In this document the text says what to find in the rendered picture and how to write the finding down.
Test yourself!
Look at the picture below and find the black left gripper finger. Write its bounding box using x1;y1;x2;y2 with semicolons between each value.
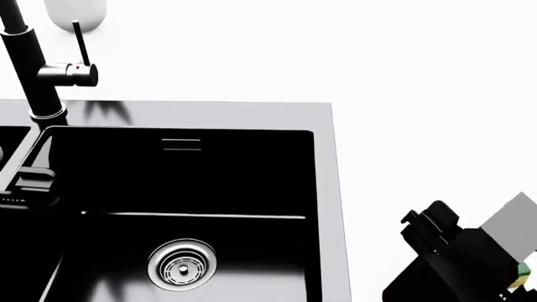
0;189;60;209
14;166;57;191

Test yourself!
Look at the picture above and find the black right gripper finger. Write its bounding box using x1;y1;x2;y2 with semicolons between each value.
419;199;461;239
399;208;440;249

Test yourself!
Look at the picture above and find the green and yellow sponge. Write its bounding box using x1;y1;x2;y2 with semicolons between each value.
506;262;533;292

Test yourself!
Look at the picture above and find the round metal sink drain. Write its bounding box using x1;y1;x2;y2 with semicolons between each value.
146;237;218;292

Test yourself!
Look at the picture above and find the black sink basin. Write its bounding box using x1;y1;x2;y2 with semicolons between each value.
0;99;352;302

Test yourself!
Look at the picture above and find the black kitchen faucet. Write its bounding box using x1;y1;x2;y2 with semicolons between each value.
0;0;73;128

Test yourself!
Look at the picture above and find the white round vase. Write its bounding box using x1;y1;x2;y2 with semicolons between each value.
43;0;107;34

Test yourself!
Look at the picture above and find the grey camera box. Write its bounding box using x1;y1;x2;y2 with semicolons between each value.
479;191;537;263

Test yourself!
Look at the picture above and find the black faucet lever handle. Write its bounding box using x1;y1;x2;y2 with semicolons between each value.
66;19;100;88

